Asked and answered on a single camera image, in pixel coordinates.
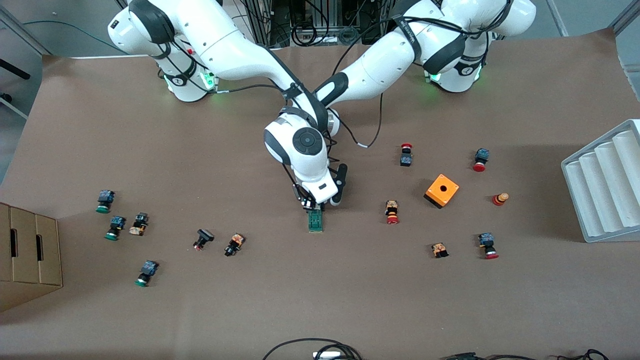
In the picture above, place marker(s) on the green load switch white slider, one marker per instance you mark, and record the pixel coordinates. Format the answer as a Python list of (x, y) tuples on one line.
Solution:
[(315, 222)]

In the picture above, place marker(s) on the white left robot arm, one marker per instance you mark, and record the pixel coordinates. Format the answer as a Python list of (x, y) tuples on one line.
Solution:
[(390, 65)]

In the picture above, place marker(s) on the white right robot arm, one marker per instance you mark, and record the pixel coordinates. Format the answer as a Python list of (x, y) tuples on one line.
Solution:
[(240, 50)]

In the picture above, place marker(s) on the red mushroom button orange block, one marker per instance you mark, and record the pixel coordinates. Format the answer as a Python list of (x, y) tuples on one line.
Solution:
[(392, 212)]

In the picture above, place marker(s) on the brown paper table cover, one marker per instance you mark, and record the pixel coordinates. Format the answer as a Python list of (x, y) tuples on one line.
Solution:
[(300, 300)]

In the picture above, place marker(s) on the red emergency button black block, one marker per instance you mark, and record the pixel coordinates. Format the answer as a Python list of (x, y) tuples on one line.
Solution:
[(406, 156)]

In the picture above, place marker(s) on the black square push button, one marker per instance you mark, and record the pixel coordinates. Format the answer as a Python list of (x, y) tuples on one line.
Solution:
[(203, 239)]

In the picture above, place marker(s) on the small orange contact block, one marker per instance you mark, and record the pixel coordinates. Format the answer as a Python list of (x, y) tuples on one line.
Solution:
[(439, 249)]

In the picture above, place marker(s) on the white plug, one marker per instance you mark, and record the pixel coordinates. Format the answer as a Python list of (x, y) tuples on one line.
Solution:
[(327, 355)]

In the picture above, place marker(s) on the green push button blue block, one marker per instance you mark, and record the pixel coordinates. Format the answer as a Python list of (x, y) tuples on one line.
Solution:
[(146, 273), (105, 201), (115, 227)]

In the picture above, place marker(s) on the red push button blue block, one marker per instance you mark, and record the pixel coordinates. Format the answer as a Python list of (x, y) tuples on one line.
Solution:
[(487, 245), (481, 160)]

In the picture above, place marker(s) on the aluminium profile rack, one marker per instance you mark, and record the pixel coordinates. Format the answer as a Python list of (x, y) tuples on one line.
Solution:
[(265, 20)]

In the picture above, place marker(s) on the red yellow button cap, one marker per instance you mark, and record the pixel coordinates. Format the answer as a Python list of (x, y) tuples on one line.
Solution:
[(500, 199)]

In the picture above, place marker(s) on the black flat connector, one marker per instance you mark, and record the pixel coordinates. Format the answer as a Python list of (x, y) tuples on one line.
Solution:
[(462, 356)]

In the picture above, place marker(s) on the brown cardboard box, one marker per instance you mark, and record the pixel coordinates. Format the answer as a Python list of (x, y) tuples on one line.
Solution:
[(30, 260)]

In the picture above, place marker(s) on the grey ribbed plastic tray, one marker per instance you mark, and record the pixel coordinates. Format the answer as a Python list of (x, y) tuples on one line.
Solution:
[(600, 185)]

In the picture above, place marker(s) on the short black bar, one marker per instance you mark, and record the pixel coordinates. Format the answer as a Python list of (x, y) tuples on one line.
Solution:
[(15, 68)]

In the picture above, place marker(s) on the black selector switch orange block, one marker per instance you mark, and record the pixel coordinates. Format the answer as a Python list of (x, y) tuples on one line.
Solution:
[(234, 244)]

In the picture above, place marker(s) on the orange switch enclosure box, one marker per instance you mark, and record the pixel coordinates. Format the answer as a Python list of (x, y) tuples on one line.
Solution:
[(442, 191)]

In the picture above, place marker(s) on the black switch cream orange block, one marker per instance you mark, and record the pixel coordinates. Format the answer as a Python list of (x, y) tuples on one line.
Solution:
[(139, 224)]

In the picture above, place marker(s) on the grey aluminium frame bar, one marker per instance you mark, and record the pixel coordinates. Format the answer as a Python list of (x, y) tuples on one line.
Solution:
[(25, 31), (627, 15)]

